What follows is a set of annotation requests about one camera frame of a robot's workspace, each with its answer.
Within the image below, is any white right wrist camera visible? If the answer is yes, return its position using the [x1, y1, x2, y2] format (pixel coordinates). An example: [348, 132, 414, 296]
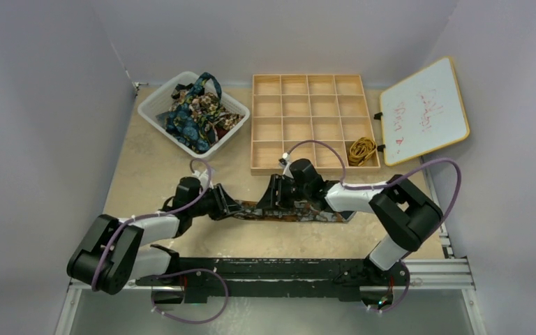
[278, 152, 292, 177]

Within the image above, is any whiteboard with wooden frame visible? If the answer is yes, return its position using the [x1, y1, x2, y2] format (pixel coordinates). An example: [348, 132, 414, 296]
[373, 57, 470, 166]

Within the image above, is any brown floral tie pile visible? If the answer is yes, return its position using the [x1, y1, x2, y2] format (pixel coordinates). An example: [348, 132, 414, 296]
[156, 84, 244, 150]

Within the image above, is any blue floral tie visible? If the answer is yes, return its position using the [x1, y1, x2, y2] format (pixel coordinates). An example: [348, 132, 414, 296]
[164, 72, 225, 154]

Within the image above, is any white plastic basket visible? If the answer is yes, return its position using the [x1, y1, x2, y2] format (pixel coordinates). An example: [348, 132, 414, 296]
[137, 71, 250, 159]

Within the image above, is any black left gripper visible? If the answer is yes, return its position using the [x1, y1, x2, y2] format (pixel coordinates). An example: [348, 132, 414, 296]
[188, 183, 243, 221]

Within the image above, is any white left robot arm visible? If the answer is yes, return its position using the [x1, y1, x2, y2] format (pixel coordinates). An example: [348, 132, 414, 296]
[66, 177, 243, 295]

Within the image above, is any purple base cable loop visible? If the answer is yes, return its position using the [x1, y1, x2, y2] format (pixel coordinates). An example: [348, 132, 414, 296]
[151, 269, 230, 325]

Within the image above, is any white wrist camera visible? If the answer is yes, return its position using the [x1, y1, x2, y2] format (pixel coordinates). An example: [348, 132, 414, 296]
[278, 152, 292, 177]
[192, 170, 213, 189]

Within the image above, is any wooden compartment tray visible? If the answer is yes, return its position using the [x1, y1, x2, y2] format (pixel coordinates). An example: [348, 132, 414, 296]
[250, 74, 381, 175]

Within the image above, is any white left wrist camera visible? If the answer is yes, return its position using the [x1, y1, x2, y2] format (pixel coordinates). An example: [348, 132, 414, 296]
[192, 170, 213, 189]

